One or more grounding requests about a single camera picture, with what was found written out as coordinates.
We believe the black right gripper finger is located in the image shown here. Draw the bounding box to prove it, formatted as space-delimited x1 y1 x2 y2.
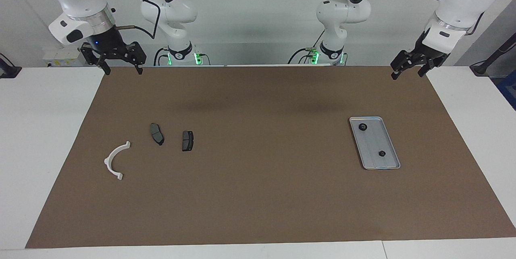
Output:
127 41 147 75
80 43 112 76

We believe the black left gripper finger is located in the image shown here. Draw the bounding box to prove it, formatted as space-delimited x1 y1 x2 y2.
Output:
390 50 416 81
418 59 437 77

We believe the silver metal tray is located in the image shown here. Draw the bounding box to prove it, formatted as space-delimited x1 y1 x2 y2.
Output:
349 117 401 170

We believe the white box with yellow labels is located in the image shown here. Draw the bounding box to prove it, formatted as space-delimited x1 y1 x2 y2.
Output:
42 47 87 68

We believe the curved dark brake pad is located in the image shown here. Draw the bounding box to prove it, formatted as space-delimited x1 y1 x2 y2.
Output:
150 123 165 146

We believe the blue crate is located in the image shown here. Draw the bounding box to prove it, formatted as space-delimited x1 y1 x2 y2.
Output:
497 69 516 111

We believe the brown table mat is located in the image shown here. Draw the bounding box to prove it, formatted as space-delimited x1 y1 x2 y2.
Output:
25 65 516 249

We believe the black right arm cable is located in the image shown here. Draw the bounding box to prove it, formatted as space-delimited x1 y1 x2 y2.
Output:
99 0 162 40

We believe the black clamp mount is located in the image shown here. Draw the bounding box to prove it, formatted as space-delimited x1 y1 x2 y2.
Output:
0 52 22 79

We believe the black left base cable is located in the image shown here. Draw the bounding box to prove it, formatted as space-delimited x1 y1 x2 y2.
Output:
288 29 326 65

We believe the white semicircular plastic bracket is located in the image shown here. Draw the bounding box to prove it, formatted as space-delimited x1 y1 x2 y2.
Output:
104 141 131 181

